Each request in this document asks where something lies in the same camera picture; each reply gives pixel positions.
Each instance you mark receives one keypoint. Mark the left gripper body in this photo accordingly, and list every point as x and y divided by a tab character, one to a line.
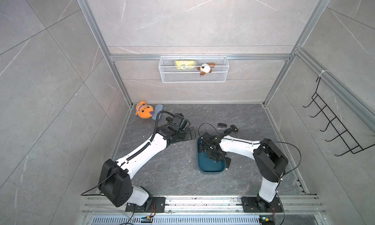
185	134

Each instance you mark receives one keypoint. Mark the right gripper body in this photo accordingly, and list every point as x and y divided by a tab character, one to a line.
218	156

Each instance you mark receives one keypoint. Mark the black car key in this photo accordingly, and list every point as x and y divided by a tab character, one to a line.
222	126
201	148
234	128
227	163

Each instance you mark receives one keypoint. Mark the teal storage tray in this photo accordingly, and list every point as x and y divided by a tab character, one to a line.
207	165

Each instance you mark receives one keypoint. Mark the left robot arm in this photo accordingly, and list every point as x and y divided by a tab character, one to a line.
115	178

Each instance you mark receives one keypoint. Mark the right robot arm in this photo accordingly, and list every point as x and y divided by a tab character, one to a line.
270	160

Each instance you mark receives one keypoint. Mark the blue glasses case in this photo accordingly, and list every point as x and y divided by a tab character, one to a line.
157	109

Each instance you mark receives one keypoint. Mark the orange plush toy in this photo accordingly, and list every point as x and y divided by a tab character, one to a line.
144	111

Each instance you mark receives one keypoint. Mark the brown white plush dog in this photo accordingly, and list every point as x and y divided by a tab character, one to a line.
206	68

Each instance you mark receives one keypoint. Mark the white wire basket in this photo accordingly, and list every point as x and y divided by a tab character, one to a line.
170	74

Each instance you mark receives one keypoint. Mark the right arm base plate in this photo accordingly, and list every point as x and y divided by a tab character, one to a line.
262	206

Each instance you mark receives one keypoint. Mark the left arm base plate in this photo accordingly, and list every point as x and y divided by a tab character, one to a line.
156	205

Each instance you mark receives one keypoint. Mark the aluminium mounting rail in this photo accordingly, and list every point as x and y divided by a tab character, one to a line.
288	204

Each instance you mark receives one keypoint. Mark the black wall hook rack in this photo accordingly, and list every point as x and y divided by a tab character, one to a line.
333	122

